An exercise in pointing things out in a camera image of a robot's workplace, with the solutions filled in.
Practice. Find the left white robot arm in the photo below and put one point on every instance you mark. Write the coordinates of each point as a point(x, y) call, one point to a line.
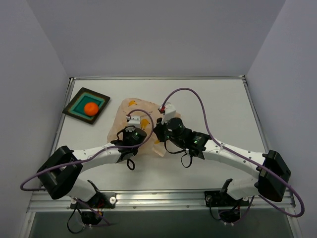
point(60, 173)

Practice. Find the aluminium front rail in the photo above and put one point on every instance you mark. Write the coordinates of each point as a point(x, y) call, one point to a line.
point(138, 200)

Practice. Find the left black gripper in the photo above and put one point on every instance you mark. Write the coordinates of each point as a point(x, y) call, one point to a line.
point(127, 131)

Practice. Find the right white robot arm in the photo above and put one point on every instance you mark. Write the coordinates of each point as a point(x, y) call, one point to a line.
point(268, 172)

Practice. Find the orange fake fruit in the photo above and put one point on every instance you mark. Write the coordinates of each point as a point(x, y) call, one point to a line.
point(91, 109)

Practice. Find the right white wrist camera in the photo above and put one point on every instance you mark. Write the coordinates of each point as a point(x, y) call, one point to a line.
point(168, 111)

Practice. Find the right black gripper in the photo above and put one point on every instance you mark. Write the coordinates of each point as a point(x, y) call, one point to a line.
point(160, 128)

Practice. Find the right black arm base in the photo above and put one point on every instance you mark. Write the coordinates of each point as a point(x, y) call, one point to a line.
point(224, 208)

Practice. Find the green square plate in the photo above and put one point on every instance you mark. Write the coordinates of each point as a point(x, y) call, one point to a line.
point(75, 107)

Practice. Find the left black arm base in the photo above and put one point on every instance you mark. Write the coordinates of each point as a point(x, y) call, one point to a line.
point(90, 202)

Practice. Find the banana print plastic bag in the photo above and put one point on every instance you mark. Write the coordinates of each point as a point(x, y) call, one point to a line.
point(153, 146)

